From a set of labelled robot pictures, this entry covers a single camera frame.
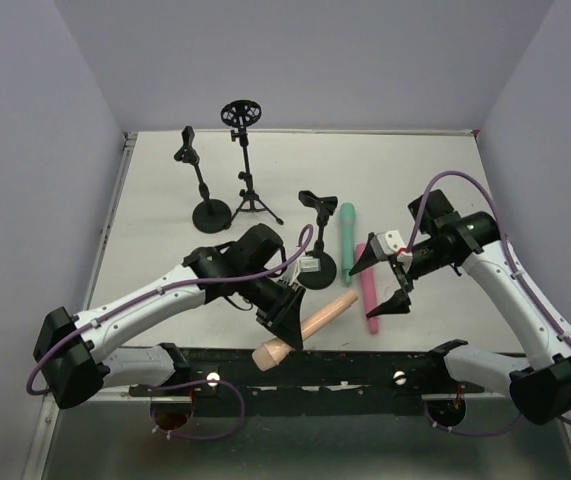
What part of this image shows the peach microphone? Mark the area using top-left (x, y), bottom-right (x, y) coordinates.
top-left (252, 290), bottom-right (358, 372)

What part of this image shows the black clip mic stand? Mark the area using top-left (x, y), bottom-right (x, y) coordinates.
top-left (298, 190), bottom-right (338, 290)

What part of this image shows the black tripod shock-mount stand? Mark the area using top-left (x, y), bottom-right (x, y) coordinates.
top-left (220, 99), bottom-right (284, 229)

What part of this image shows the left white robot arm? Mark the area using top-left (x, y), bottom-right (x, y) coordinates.
top-left (26, 223), bottom-right (314, 409)

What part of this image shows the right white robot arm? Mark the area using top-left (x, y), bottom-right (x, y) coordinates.
top-left (349, 190), bottom-right (571, 425)

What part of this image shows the black round-base mic stand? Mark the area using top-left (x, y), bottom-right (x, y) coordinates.
top-left (174, 126), bottom-right (231, 234)

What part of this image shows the pink microphone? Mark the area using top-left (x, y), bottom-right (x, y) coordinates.
top-left (358, 267), bottom-right (379, 335)

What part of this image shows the green microphone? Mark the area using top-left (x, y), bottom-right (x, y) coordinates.
top-left (339, 202), bottom-right (356, 286)

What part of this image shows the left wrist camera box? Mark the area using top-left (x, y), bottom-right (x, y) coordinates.
top-left (296, 255), bottom-right (321, 274)

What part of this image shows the black front mounting rail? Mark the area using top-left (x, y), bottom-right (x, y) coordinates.
top-left (129, 348), bottom-right (481, 418)

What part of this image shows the aluminium frame left rail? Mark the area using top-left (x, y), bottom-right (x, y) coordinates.
top-left (82, 132), bottom-right (138, 310)

